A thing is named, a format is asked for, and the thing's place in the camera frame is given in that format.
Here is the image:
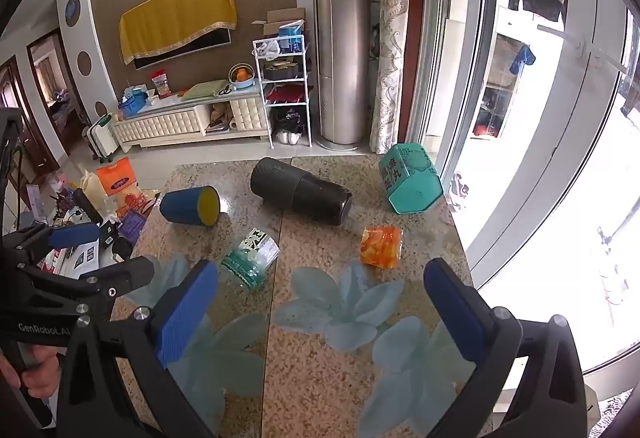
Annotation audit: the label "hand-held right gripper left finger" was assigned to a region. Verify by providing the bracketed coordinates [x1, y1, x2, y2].
[56, 259, 221, 438]

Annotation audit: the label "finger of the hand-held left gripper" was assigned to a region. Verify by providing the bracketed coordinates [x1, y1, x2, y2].
[20, 255, 156, 320]
[2, 221, 102, 265]

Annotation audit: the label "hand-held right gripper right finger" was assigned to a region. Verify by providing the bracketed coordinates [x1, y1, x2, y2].
[424, 257, 588, 438]

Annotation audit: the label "blue cup yellow inside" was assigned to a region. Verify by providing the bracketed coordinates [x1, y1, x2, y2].
[159, 185, 222, 228]

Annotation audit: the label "teal hexagonal cup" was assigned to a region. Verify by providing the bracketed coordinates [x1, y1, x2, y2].
[378, 142, 445, 215]

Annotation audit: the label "black tumbler cup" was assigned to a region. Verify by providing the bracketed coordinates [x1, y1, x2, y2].
[249, 156, 354, 227]

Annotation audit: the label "person's left hand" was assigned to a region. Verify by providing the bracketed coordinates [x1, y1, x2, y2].
[19, 346, 60, 399]

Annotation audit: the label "white printed leaflet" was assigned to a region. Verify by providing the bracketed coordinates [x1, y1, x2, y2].
[59, 240, 102, 280]

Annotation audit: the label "white plastic jug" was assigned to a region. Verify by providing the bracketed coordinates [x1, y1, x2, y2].
[79, 170, 109, 214]

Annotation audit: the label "purple box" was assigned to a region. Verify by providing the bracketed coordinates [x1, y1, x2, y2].
[117, 207, 149, 242]

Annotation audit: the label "orange bag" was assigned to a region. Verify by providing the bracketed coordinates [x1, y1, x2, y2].
[95, 156, 137, 199]

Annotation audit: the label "green white plastic packet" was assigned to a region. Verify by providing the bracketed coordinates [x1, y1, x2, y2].
[221, 227, 281, 290]

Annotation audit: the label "orange snack packet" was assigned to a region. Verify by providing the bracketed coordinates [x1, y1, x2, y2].
[359, 225, 404, 268]

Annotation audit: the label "white suitcase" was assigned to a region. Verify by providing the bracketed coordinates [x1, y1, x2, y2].
[82, 112, 120, 162]

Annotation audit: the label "blue basket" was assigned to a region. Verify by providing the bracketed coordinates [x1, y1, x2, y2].
[118, 90, 150, 118]

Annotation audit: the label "cream tufted tv cabinet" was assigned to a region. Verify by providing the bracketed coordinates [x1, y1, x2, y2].
[110, 89, 271, 154]

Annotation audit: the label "red snack bag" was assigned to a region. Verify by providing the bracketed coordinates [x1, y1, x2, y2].
[149, 69, 171, 98]

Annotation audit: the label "green cushion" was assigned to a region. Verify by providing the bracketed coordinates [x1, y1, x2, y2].
[179, 80, 234, 102]

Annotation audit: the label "black television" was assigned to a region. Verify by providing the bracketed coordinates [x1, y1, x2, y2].
[131, 27, 233, 71]

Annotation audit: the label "black shoes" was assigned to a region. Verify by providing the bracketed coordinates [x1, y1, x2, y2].
[272, 110, 306, 134]

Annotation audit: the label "bowl with orange fruit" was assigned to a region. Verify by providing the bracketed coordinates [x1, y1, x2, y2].
[228, 63, 257, 92]

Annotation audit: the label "white metal shelf rack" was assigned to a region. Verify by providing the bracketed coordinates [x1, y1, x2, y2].
[252, 35, 314, 149]

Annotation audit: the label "red cloth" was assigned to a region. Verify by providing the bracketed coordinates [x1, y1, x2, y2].
[265, 85, 306, 103]

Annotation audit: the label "yellow cloth cover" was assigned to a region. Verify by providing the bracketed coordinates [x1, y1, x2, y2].
[118, 0, 238, 65]

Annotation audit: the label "patterned beige curtain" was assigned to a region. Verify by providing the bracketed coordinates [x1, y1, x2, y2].
[369, 0, 412, 155]

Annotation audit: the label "black storage box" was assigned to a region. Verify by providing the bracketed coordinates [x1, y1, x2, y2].
[263, 60, 300, 82]

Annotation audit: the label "blue hanging cloth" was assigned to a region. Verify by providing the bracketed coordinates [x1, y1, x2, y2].
[508, 44, 536, 75]

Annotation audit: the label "silver standing air conditioner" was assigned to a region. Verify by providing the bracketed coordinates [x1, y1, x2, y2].
[309, 0, 374, 152]

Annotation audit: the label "cardboard box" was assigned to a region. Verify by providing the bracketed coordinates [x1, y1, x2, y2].
[251, 7, 307, 42]

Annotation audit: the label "wooden door frame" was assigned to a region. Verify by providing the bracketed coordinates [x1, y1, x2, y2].
[26, 29, 83, 155]

